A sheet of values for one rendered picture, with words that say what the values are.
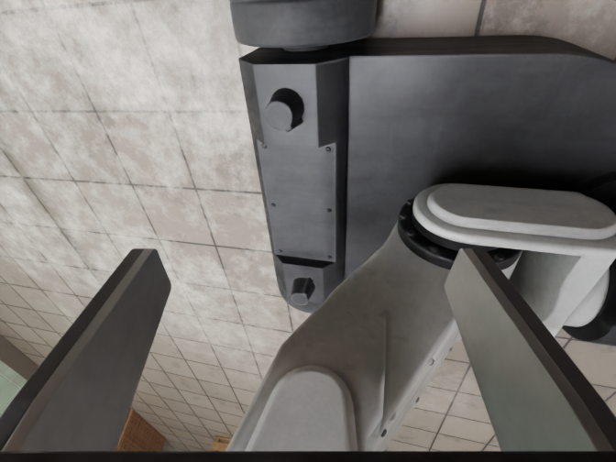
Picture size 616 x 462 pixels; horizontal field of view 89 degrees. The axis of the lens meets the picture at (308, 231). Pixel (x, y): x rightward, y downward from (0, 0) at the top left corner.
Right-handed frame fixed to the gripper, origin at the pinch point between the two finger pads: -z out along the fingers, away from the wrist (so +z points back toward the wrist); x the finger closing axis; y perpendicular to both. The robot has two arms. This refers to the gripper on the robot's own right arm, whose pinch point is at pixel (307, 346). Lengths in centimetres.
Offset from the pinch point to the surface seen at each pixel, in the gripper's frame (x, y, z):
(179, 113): 29, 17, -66
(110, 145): 50, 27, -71
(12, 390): 196, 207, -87
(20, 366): 193, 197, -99
